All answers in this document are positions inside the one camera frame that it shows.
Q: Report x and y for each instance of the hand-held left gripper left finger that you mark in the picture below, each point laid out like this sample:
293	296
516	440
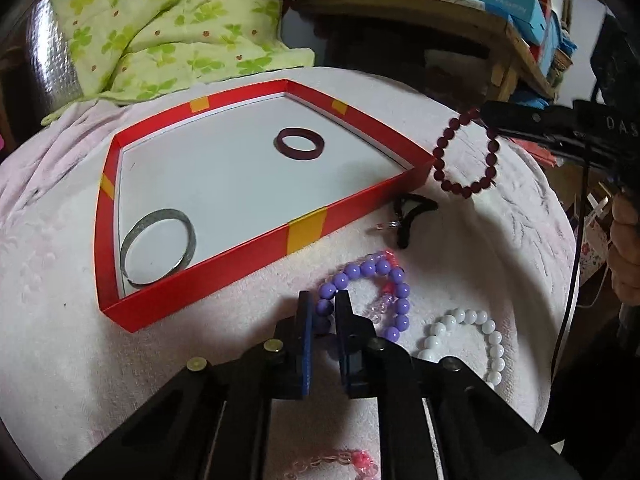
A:
306	345

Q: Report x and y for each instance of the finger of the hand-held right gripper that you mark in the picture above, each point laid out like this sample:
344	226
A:
525	114
545	141

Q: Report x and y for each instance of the person's right hand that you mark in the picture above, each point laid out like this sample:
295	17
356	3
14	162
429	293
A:
627	245

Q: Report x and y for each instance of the wooden shelf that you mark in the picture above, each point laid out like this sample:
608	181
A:
425	12

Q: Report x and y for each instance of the blue cardboard box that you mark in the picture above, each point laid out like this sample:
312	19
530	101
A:
500	0

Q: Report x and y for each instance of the green clover print quilt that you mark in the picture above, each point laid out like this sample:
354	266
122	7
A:
175	25

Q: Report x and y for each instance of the floral paper bag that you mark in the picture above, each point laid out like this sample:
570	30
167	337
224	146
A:
595	245

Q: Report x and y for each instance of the white flat box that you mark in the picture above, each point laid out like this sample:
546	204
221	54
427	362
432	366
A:
457	0

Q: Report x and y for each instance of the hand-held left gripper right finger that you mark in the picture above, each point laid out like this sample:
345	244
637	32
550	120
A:
345	360

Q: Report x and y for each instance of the red cardboard tray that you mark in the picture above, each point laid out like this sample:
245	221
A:
225	280

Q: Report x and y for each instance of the dark red bangle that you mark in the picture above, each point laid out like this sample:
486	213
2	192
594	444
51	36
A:
299	156

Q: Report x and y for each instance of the silver metal bangle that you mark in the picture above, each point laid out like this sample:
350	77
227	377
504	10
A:
190	242

